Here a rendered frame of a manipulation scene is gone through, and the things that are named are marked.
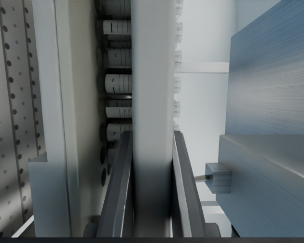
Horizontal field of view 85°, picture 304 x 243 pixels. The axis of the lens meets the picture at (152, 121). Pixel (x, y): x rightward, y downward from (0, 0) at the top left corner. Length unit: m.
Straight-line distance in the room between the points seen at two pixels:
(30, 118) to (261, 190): 0.22
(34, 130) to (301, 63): 0.46
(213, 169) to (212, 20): 4.15
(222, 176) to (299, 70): 0.30
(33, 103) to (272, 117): 0.47
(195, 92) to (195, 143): 1.06
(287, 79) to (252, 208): 0.33
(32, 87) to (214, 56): 3.87
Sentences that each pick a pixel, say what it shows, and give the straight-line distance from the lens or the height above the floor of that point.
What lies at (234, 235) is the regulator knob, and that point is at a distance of 0.26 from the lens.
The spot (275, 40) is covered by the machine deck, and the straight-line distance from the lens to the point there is 0.53.
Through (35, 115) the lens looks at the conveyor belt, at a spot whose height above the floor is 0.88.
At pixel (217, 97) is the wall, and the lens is 3.75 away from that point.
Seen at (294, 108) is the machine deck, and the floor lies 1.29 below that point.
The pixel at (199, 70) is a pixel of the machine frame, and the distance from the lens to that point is 1.12.
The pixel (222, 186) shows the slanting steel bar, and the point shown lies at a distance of 0.24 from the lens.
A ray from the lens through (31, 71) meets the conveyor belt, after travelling 0.19.
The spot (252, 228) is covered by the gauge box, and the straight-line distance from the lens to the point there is 0.22.
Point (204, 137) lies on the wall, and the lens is 3.61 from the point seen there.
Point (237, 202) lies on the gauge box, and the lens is 0.23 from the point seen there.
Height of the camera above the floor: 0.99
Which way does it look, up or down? 1 degrees up
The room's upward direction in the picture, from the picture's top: 90 degrees clockwise
